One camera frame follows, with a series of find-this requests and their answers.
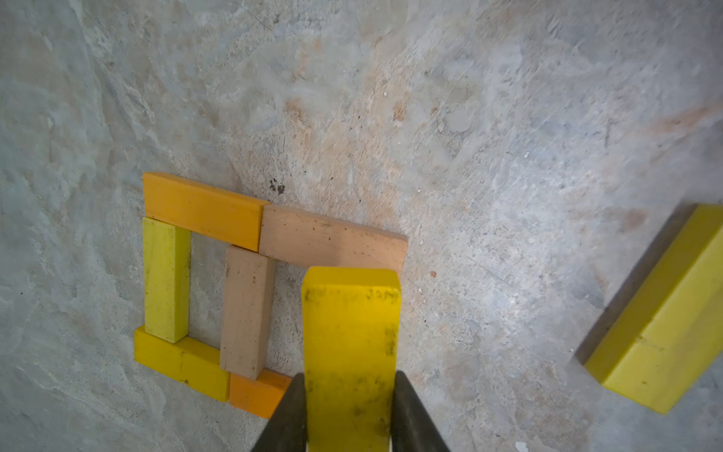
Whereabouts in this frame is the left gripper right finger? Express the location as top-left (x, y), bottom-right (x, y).
top-left (391, 370), bottom-right (450, 452)

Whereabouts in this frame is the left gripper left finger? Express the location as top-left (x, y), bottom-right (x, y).
top-left (252, 373), bottom-right (308, 452)

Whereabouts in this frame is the tan block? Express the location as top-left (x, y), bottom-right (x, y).
top-left (220, 246), bottom-right (276, 380)
top-left (259, 205), bottom-right (409, 273)

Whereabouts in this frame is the yellow block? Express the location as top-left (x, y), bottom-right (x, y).
top-left (302, 267), bottom-right (402, 451)
top-left (585, 205), bottom-right (722, 414)
top-left (142, 218), bottom-right (191, 344)
top-left (134, 326), bottom-right (230, 403)

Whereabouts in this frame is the amber orange block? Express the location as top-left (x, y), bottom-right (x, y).
top-left (142, 173), bottom-right (267, 252)

